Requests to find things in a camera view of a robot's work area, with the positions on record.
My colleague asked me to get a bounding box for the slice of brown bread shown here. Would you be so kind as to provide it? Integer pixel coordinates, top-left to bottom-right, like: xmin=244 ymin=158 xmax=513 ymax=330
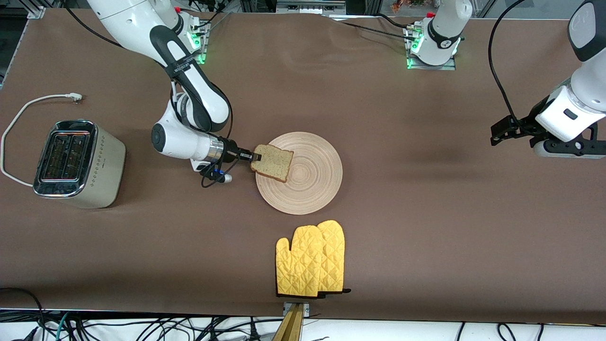
xmin=250 ymin=144 xmax=294 ymax=183

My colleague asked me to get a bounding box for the round wooden plate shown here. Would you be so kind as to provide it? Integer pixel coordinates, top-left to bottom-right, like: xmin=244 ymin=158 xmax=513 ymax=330
xmin=256 ymin=132 xmax=343 ymax=215

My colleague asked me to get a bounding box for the cream and chrome toaster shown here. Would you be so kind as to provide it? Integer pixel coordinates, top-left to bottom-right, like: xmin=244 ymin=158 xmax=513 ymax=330
xmin=33 ymin=120 xmax=126 ymax=209

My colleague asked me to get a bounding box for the yellow quilted oven mitt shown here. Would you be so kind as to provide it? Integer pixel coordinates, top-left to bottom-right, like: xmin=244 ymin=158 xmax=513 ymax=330
xmin=316 ymin=220 xmax=352 ymax=295
xmin=276 ymin=225 xmax=328 ymax=299

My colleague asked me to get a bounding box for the orange background object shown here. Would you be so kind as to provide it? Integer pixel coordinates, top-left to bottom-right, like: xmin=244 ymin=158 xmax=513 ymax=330
xmin=391 ymin=0 xmax=427 ymax=12

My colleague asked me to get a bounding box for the grey metal box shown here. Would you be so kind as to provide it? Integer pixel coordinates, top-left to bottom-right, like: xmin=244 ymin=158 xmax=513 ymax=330
xmin=276 ymin=0 xmax=346 ymax=14

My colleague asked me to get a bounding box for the wooden beam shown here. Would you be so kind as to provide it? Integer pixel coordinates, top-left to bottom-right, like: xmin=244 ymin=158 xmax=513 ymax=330
xmin=271 ymin=303 xmax=303 ymax=341

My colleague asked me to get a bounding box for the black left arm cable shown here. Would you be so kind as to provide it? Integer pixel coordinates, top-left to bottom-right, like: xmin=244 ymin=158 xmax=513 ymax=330
xmin=488 ymin=0 xmax=527 ymax=127

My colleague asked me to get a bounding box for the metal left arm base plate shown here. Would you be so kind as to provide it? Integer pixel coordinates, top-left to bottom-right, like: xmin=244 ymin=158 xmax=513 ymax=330
xmin=405 ymin=26 xmax=457 ymax=71

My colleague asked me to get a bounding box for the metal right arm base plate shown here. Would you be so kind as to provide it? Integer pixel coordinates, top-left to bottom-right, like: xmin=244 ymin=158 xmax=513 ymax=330
xmin=187 ymin=21 xmax=210 ymax=65

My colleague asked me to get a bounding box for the black cable to arm base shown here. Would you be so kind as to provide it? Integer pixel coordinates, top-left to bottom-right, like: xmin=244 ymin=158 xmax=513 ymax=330
xmin=331 ymin=13 xmax=419 ymax=43

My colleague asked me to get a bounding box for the small metal bracket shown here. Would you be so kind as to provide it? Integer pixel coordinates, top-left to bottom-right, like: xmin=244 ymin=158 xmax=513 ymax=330
xmin=283 ymin=302 xmax=311 ymax=317

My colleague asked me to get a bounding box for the white toaster power cable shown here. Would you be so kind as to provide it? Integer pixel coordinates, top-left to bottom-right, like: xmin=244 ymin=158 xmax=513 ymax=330
xmin=1 ymin=93 xmax=85 ymax=187

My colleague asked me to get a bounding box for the teal cable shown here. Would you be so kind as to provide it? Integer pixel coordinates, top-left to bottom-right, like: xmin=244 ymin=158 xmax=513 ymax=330
xmin=53 ymin=312 xmax=71 ymax=341

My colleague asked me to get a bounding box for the black looped floor cable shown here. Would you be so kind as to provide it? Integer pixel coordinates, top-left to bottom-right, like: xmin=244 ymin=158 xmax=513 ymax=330
xmin=0 ymin=287 xmax=45 ymax=341

